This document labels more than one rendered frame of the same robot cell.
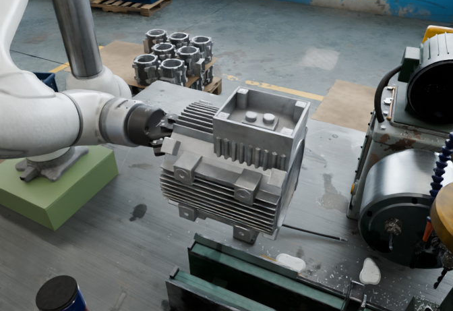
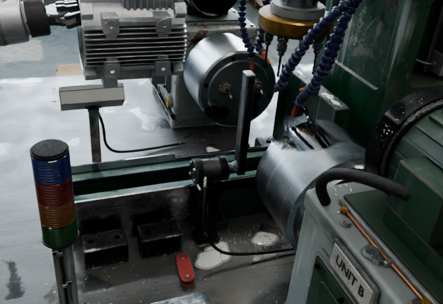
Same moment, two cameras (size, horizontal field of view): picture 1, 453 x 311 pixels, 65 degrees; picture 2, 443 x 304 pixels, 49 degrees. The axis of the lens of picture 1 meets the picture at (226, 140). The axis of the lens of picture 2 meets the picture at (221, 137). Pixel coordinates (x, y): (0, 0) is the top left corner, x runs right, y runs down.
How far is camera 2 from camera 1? 0.65 m
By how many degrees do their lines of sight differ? 38
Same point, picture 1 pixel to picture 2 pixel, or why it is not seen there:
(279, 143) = not seen: outside the picture
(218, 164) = (130, 15)
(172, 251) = (34, 213)
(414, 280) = not seen: hidden behind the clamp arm
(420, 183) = (230, 47)
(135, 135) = (35, 21)
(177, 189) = (103, 47)
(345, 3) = not seen: outside the picture
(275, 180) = (180, 9)
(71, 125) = not seen: outside the picture
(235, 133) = not seen: outside the picture
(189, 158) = (109, 14)
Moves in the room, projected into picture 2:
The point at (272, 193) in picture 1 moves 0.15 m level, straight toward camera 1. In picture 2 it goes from (178, 23) to (219, 47)
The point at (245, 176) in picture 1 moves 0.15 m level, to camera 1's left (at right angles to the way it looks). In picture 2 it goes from (159, 13) to (89, 26)
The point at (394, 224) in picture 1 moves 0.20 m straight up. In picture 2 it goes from (226, 84) to (232, 15)
